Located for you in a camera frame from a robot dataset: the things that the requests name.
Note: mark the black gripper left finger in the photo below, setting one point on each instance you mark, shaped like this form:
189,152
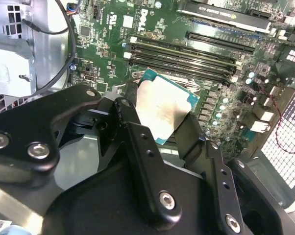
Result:
20,127

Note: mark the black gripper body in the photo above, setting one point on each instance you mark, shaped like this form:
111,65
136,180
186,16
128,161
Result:
101,208

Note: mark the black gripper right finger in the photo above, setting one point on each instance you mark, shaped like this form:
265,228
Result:
232,203

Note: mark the silver topped CPU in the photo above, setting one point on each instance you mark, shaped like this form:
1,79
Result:
167,102

